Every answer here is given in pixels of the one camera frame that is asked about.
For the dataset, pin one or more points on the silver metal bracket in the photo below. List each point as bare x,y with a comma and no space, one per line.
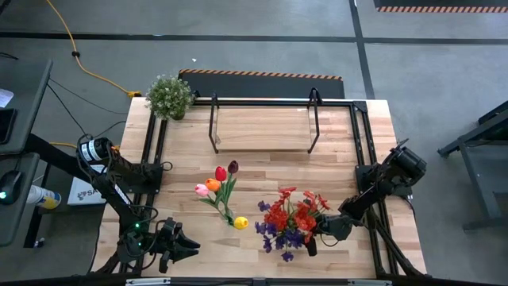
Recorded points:
369,283
147,282

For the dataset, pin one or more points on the dark grey desk top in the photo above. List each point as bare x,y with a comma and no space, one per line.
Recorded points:
28,111

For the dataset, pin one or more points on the pink tulip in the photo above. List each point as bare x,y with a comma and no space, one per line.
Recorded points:
201,190

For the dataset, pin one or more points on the black metal stand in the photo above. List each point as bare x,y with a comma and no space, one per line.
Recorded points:
476,186

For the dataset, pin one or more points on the green potted plant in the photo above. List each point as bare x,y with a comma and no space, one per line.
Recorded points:
170,97

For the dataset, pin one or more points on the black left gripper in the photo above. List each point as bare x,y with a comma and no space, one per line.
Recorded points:
168,246

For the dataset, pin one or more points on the red flower bunch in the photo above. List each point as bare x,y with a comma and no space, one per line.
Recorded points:
278,216

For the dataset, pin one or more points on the white and yellow spray can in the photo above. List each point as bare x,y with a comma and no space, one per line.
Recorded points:
43,196

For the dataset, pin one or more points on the black aluminium rig frame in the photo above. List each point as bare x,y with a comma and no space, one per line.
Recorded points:
270,103

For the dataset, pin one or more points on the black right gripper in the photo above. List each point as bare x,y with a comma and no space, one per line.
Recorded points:
337,226

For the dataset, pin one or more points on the black floor mat striped edge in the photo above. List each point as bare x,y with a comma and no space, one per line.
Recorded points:
436,4
258,85

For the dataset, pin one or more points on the dark grey desk tray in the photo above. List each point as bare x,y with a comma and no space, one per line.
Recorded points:
20,222

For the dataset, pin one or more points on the dark purple tulip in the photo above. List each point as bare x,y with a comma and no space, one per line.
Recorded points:
233,167

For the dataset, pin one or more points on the clear glass vase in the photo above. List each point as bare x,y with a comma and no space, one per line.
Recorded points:
225,216

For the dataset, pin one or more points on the white printed box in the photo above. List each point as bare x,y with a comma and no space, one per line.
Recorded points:
83,194

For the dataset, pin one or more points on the red tulip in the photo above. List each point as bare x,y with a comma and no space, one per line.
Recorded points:
220,173

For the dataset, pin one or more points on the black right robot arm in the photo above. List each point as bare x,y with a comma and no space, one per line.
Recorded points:
373,190

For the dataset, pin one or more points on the black phone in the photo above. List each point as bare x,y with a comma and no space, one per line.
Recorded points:
7,125

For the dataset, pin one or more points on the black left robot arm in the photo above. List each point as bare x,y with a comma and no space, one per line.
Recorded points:
119,194

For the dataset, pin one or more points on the black desk leg beam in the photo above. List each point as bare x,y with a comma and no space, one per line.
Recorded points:
59,157

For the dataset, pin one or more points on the yellow tulip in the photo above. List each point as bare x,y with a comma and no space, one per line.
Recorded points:
241,223

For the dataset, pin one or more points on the white paper sheet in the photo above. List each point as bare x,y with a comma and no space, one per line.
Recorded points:
5,97

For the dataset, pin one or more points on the orange tulip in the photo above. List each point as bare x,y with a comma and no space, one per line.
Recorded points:
212,185

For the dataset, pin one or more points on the wooden shelf with black frame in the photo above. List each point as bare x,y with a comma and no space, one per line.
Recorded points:
262,129

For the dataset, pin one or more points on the black computer mouse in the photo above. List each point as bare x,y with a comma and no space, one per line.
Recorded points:
10,184

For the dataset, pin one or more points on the purple flower bunch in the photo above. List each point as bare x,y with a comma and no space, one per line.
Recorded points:
293,238

